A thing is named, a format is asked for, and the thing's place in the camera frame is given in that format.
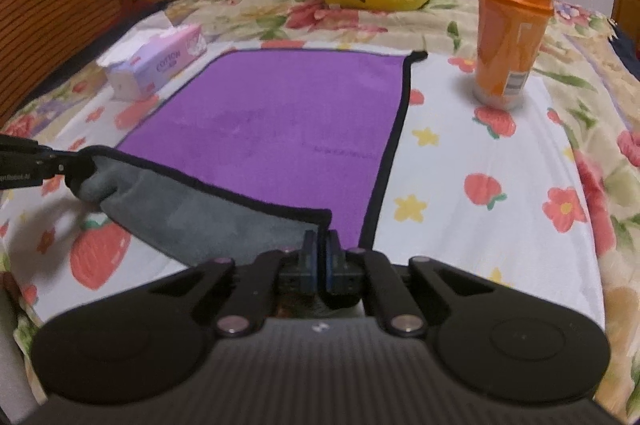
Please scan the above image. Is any pink tissue pack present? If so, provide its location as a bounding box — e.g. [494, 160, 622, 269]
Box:
[96, 24, 206, 101]

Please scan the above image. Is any orange lidded cup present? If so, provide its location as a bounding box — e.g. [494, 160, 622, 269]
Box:
[474, 0, 554, 110]

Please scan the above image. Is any floral bed quilt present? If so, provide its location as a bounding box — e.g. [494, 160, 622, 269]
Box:
[0, 0, 640, 423]

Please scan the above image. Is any wooden side cabinet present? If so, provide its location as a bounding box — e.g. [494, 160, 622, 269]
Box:
[612, 0, 640, 40]

